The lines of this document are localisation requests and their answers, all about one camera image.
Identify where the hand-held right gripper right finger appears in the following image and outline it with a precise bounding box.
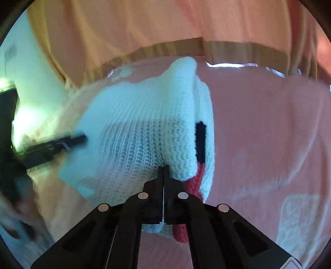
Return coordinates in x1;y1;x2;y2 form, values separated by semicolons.
163;165;303;269

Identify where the person's left hand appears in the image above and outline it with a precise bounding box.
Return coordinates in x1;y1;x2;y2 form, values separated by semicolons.
10;195;39;234

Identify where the striped knit sweater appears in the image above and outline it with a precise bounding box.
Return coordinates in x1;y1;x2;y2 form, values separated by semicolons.
58;56;217;244

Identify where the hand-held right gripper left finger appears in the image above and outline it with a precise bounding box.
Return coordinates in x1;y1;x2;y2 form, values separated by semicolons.
30;166;165;269

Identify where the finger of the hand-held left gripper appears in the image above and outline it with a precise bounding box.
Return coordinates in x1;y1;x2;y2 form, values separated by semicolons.
22;134;88;169

